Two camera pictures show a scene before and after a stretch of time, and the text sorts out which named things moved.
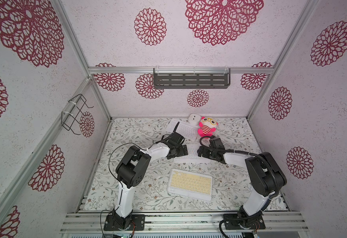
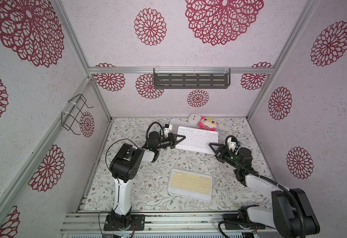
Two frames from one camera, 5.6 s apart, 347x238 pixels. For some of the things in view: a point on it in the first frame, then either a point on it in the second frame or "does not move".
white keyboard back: [185, 129] does not move
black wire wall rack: [71, 118] does not move
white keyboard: [192, 156] → [197, 140]
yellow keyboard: [190, 184] does not move
